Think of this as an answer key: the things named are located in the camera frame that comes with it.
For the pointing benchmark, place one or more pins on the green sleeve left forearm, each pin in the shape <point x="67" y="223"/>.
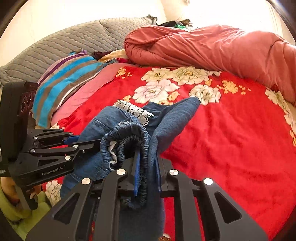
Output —
<point x="23" y="220"/>

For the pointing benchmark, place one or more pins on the blue denim pant lace hem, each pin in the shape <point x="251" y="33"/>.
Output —
<point x="123" y="129"/>

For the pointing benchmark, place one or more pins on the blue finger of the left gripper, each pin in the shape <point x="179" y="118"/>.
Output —
<point x="92" y="146"/>
<point x="70" y="140"/>

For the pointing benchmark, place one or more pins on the dusty red rolled duvet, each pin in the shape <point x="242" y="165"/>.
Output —
<point x="262" y="56"/>

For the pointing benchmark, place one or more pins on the red floral blanket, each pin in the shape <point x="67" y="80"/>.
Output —
<point x="242" y="135"/>

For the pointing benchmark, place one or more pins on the dark clothes pile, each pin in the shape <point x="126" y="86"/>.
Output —
<point x="183" y="24"/>

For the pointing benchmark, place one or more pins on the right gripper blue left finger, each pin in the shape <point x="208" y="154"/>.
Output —
<point x="136" y="172"/>

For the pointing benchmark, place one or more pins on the left hand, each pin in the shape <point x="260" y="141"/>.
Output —
<point x="9" y="196"/>

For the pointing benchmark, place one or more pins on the blue striped pillow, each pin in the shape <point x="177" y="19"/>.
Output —
<point x="60" y="81"/>

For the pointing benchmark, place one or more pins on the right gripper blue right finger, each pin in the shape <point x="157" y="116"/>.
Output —
<point x="158" y="173"/>

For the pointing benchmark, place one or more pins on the grey quilted headboard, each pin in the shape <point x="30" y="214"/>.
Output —
<point x="99" y="35"/>

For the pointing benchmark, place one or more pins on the pink pillow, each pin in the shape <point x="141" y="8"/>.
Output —
<point x="105" y="76"/>

